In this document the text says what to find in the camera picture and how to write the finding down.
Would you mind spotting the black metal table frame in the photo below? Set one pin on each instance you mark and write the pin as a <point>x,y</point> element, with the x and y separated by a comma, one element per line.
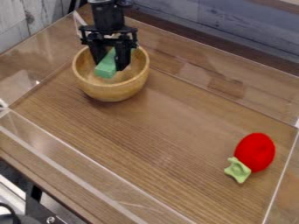
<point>41,213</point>

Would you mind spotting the brown wooden bowl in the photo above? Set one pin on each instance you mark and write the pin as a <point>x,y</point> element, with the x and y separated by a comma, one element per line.
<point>122,85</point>

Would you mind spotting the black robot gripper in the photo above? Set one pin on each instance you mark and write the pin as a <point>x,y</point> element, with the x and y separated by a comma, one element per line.
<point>109,23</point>

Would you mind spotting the red plush ball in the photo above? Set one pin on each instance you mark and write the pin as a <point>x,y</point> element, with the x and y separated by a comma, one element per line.
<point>255,151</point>

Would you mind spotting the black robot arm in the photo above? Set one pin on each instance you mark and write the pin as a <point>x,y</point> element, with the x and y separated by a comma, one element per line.
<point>108,32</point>

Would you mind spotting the small green plastic toy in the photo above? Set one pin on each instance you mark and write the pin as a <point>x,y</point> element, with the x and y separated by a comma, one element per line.
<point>237,170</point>

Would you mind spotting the green rectangular block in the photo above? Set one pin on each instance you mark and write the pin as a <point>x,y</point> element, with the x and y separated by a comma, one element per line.
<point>105,68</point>

